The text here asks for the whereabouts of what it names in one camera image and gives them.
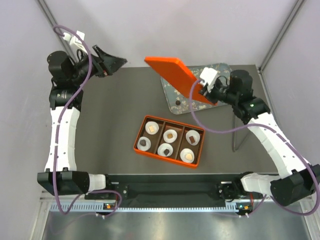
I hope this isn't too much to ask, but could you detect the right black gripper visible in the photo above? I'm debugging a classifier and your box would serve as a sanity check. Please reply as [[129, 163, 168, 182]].
[[199, 79, 239, 106]]

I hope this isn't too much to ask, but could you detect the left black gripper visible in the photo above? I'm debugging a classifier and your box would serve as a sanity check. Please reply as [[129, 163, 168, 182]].
[[69, 45, 127, 85]]

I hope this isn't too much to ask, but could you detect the orange box lid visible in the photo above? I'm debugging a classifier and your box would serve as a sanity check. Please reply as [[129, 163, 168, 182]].
[[144, 56, 215, 106]]

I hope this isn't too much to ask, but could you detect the brown oblong chocolate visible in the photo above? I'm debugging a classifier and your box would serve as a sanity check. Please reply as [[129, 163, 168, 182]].
[[189, 136, 195, 143]]

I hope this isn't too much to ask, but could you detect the orange chocolate box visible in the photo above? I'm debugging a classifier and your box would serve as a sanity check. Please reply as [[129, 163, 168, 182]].
[[133, 115, 205, 169]]

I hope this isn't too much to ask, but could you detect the white heart chocolate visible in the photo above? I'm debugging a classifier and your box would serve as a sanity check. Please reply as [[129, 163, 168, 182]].
[[185, 153, 193, 161]]

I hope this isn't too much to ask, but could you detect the dark square chocolate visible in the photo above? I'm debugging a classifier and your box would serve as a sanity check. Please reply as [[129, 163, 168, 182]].
[[163, 149, 170, 156]]

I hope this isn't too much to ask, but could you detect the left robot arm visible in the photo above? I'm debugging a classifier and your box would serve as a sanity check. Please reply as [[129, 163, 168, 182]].
[[37, 45, 127, 199]]

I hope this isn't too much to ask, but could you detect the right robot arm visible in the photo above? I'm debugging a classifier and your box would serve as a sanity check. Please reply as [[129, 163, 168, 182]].
[[199, 67, 320, 207]]

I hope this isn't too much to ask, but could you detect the floral blue tray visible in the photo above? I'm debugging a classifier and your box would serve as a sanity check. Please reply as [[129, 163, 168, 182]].
[[160, 63, 232, 115]]

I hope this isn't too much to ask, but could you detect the white paper cup back-right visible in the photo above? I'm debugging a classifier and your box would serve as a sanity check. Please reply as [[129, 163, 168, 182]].
[[185, 130, 201, 146]]

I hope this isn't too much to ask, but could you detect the white paper cup back-middle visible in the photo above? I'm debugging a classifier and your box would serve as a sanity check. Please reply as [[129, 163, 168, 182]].
[[163, 129, 178, 144]]

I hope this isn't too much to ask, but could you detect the white paper cup back-left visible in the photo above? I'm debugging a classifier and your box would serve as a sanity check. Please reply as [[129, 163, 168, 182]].
[[145, 121, 160, 135]]

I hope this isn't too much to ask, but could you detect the white paper cup front-right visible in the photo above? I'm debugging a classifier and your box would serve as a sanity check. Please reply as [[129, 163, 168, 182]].
[[179, 148, 195, 164]]

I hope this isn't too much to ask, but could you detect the white paper cup front-left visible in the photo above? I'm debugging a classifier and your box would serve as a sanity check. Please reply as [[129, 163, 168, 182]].
[[137, 136, 151, 152]]

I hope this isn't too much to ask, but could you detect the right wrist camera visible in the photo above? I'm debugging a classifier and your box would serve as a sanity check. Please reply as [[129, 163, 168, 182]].
[[199, 67, 218, 93]]

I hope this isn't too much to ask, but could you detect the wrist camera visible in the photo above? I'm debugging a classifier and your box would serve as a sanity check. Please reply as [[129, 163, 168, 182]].
[[199, 67, 218, 93], [63, 32, 88, 54]]

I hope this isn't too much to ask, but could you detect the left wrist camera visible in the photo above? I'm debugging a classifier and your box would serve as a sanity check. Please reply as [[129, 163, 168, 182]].
[[63, 32, 88, 54]]

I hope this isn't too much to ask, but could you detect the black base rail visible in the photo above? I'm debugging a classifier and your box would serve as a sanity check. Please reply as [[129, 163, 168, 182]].
[[83, 173, 253, 208]]

